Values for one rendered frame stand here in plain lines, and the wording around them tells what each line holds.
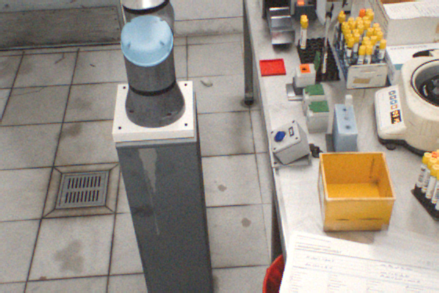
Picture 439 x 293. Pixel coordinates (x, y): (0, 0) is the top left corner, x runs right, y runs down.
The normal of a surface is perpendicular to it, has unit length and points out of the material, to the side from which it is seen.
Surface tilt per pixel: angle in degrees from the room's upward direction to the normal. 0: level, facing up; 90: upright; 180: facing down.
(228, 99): 0
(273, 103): 0
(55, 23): 90
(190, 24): 90
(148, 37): 7
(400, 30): 92
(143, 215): 90
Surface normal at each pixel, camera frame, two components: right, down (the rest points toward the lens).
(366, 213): -0.03, 0.68
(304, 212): -0.05, -0.73
